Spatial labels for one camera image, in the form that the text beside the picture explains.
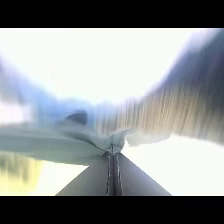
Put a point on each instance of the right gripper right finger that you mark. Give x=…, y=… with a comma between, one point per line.
x=136, y=181

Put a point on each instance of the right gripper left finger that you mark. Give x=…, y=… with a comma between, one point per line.
x=91, y=181

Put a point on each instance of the pale green garment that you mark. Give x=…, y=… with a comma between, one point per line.
x=50, y=143

